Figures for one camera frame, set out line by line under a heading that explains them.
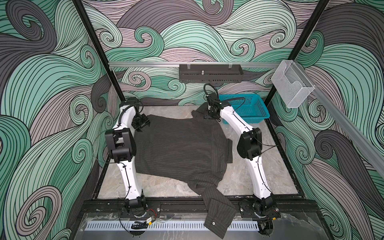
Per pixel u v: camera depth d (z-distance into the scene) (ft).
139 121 2.63
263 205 2.08
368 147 1.70
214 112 2.44
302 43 2.74
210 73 3.16
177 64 3.08
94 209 2.44
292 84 2.60
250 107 3.89
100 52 2.88
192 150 3.10
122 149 1.87
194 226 2.39
